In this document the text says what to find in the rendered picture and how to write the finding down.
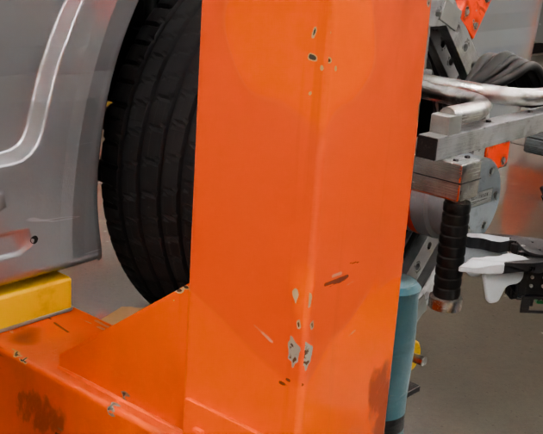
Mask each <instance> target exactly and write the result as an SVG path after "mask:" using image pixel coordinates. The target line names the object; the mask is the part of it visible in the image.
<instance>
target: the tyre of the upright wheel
mask: <svg viewBox="0 0 543 434"><path fill-rule="evenodd" d="M201 17H202V0H160V1H159V2H158V3H157V5H156V8H154V9H153V10H152V12H151V13H150V15H149V16H148V18H147V19H146V20H145V25H144V26H142V27H141V28H140V30H139V32H138V34H137V35H136V36H135V38H134V44H133V45H131V47H130V48H129V50H128V53H127V56H126V58H125V59H124V60H125V63H126V64H125V65H122V68H121V69H120V72H119V75H118V80H119V82H118V83H116V84H115V87H114V90H113V93H112V96H111V100H112V103H111V104H110V105H109V109H108V113H107V115H108V117H109V118H108V120H106V122H105V127H104V133H103V137H104V138H105V141H104V142H103V146H102V157H101V159H102V160H103V162H102V163H101V181H102V182H103V184H102V185H101V186H102V198H103V199H104V201H103V210H104V215H105V219H106V220H107V221H106V224H107V228H108V232H109V236H110V240H111V243H112V245H113V248H114V250H115V254H116V256H117V258H118V260H119V262H120V263H121V266H122V268H123V270H124V272H125V273H126V274H127V277H128V279H129V280H130V281H131V283H132V284H133V285H134V287H135V288H136V289H137V291H138V292H139V293H140V294H141V295H142V296H143V297H144V299H145V300H147V301H148V302H149V303H150V304H153V303H154V302H155V301H158V300H160V299H162V298H163V297H165V296H167V295H169V294H170V293H172V292H174V291H176V290H178V289H179V288H182V287H183V286H185V285H187V284H188V283H190V248H191V228H192V209H193V190H194V171H195V151H196V132H197V94H198V75H199V56H200V36H201Z"/></svg>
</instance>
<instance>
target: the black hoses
mask: <svg viewBox="0 0 543 434"><path fill-rule="evenodd" d="M465 81H471V82H476V83H481V84H493V85H499V86H505V85H507V86H508V87H515V88H542V87H543V68H542V66H541V65H540V64H539V63H537V62H534V61H529V60H527V59H524V58H521V57H519V56H517V55H515V54H514V53H512V52H510V51H502V52H500V53H485V54H483V55H482V56H481V57H480V58H479V59H478V60H477V62H476V63H475V64H474V66H473V67H472V68H471V71H470V72H469V74H468V76H467V77H466V79H465ZM541 106H543V105H541ZM541 106H520V107H524V108H529V109H533V108H538V107H541Z"/></svg>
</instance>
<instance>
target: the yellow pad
mask: <svg viewBox="0 0 543 434"><path fill-rule="evenodd" d="M72 309H73V306H72V279H71V278H70V277H69V276H66V275H64V274H61V273H59V272H58V271H54V272H51V273H47V274H45V275H41V276H36V277H32V278H29V279H26V280H22V281H19V282H13V283H11V284H7V285H3V286H1V287H0V333H1V332H6V331H9V330H12V329H15V328H18V327H21V326H25V325H28V324H31V323H34V322H37V321H40V320H43V319H48V318H51V317H53V316H56V315H59V314H62V313H67V312H70V311H71V310H72Z"/></svg>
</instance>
